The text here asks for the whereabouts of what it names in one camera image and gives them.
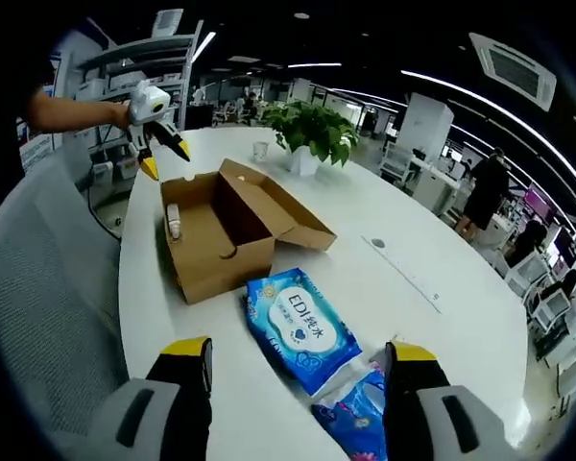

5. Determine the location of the white table socket strip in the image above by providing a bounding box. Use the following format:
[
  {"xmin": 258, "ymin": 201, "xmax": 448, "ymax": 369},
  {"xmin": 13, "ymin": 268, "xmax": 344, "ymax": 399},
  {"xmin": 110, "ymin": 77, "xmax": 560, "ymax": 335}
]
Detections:
[{"xmin": 362, "ymin": 234, "xmax": 443, "ymax": 316}]

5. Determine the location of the brown cardboard shoe box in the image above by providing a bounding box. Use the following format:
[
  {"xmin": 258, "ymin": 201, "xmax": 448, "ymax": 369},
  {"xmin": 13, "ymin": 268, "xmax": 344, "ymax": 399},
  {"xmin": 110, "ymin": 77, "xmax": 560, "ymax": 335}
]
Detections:
[{"xmin": 160, "ymin": 158, "xmax": 338, "ymax": 306}]

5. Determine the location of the white office desk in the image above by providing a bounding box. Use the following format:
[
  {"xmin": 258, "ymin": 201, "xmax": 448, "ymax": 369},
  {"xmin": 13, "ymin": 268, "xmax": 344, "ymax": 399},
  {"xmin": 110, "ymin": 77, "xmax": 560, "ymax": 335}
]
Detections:
[{"xmin": 412, "ymin": 162, "xmax": 462, "ymax": 217}]

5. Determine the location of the pink screen monitor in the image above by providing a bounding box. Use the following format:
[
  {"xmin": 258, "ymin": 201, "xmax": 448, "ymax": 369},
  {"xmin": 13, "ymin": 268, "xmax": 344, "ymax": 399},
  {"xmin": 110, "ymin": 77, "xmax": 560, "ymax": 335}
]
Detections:
[{"xmin": 522, "ymin": 184, "xmax": 558, "ymax": 225}]

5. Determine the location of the metal shelf rack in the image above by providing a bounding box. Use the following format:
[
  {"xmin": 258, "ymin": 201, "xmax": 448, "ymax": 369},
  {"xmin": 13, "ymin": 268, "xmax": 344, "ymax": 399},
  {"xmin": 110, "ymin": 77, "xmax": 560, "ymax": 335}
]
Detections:
[{"xmin": 74, "ymin": 18, "xmax": 205, "ymax": 159}]

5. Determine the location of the blue wet wipes pack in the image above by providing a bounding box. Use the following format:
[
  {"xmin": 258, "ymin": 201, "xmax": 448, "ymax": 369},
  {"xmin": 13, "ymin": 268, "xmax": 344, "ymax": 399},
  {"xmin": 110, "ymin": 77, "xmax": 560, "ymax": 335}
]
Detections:
[{"xmin": 244, "ymin": 267, "xmax": 364, "ymax": 398}]

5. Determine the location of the blue white poster board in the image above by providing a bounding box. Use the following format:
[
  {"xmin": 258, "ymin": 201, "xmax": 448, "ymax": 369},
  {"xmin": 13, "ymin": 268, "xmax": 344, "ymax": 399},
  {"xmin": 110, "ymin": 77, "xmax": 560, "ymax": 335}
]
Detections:
[{"xmin": 18, "ymin": 132, "xmax": 57, "ymax": 177}]

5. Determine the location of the grey mesh office chair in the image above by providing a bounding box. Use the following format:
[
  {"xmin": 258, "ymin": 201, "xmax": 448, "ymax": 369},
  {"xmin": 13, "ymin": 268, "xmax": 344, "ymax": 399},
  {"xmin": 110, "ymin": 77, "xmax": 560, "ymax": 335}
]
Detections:
[{"xmin": 0, "ymin": 153, "xmax": 131, "ymax": 438}]

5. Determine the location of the person's dark clothing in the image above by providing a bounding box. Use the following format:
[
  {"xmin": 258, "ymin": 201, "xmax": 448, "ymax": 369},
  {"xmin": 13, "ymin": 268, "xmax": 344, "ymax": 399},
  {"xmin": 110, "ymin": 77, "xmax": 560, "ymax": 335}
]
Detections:
[{"xmin": 0, "ymin": 42, "xmax": 54, "ymax": 131}]

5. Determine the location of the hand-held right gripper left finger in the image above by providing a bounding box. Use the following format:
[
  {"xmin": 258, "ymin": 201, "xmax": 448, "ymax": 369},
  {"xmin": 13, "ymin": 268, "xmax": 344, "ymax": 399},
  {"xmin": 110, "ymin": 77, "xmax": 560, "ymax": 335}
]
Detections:
[{"xmin": 84, "ymin": 336, "xmax": 213, "ymax": 461}]

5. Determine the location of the white office chair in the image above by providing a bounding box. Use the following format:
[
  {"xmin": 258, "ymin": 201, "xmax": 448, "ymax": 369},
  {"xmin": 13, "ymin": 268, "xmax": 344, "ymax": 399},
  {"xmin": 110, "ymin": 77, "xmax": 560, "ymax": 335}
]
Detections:
[
  {"xmin": 506, "ymin": 252, "xmax": 553, "ymax": 299},
  {"xmin": 530, "ymin": 287, "xmax": 570, "ymax": 332}
]

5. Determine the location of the potted green plant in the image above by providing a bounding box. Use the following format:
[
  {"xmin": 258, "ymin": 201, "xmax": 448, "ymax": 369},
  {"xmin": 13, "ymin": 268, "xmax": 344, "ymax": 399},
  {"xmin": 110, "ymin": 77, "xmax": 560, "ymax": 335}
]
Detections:
[{"xmin": 259, "ymin": 100, "xmax": 361, "ymax": 178}]

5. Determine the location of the dark screen monitor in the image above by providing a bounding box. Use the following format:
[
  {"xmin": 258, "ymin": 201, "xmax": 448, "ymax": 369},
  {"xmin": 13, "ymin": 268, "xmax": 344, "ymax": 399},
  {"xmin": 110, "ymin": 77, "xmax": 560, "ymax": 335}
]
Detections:
[{"xmin": 551, "ymin": 225, "xmax": 576, "ymax": 270}]

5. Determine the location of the ceiling air conditioner unit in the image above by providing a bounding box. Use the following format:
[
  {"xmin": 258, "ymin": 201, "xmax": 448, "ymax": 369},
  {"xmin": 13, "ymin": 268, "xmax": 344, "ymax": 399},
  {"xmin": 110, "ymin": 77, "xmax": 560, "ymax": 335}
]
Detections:
[{"xmin": 468, "ymin": 32, "xmax": 558, "ymax": 111}]

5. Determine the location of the small white bottle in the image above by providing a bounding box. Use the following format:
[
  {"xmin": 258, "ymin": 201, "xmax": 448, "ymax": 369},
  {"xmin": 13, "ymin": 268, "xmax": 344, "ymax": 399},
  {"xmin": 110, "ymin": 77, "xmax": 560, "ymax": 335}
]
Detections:
[{"xmin": 165, "ymin": 203, "xmax": 183, "ymax": 241}]

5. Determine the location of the blue soft tissue pack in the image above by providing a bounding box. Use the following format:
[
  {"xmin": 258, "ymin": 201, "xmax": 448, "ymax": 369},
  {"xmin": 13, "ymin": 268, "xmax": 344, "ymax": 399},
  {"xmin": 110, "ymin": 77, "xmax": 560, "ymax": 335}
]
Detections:
[{"xmin": 310, "ymin": 359, "xmax": 390, "ymax": 461}]

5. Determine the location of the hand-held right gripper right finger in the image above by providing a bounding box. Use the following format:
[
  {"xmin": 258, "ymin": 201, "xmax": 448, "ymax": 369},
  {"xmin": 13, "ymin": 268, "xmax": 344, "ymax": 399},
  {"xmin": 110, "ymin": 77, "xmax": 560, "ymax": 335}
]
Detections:
[{"xmin": 382, "ymin": 341, "xmax": 505, "ymax": 461}]

